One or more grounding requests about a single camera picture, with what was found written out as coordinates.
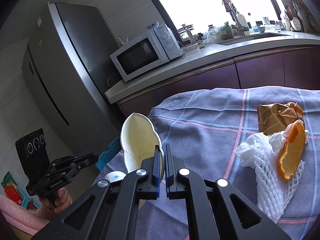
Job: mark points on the white microwave oven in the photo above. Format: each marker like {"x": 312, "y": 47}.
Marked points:
{"x": 148, "y": 51}

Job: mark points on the stainless steel refrigerator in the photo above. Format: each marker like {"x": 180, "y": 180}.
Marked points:
{"x": 67, "y": 68}

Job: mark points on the white dish soap bottle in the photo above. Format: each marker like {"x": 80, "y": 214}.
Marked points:
{"x": 243, "y": 23}

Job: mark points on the kitchen sink faucet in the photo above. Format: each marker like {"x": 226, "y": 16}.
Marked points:
{"x": 229, "y": 8}

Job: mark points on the purple kitchen cabinets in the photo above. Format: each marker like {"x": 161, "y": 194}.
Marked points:
{"x": 296, "y": 67}

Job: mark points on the crumpled white tissue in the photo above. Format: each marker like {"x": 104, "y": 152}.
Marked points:
{"x": 260, "y": 145}

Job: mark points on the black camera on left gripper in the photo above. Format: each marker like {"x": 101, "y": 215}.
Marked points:
{"x": 31, "y": 150}

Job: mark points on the teal trash bin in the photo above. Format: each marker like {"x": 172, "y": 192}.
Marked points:
{"x": 113, "y": 148}

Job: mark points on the purple checked tablecloth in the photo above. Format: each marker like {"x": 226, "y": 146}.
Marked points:
{"x": 204, "y": 127}

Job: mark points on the pink sleeve forearm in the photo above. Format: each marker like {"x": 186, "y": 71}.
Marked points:
{"x": 20, "y": 218}

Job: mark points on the white paper cup blue dots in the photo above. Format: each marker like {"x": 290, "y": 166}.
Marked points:
{"x": 138, "y": 140}

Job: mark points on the white perforated spoon rest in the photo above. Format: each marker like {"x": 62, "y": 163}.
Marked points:
{"x": 295, "y": 23}

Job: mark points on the gold brown snack wrapper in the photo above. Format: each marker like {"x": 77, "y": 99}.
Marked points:
{"x": 276, "y": 117}

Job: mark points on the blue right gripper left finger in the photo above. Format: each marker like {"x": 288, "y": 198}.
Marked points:
{"x": 156, "y": 173}

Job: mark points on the white foam fruit net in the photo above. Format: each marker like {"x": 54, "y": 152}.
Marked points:
{"x": 273, "y": 193}

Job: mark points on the orange peel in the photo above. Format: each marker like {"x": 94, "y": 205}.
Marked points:
{"x": 290, "y": 155}

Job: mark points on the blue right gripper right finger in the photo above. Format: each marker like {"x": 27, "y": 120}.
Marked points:
{"x": 172, "y": 166}

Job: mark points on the colourful red package on floor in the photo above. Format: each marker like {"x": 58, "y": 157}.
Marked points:
{"x": 16, "y": 194}

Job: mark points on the person's left hand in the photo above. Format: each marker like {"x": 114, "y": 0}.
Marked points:
{"x": 63, "y": 201}

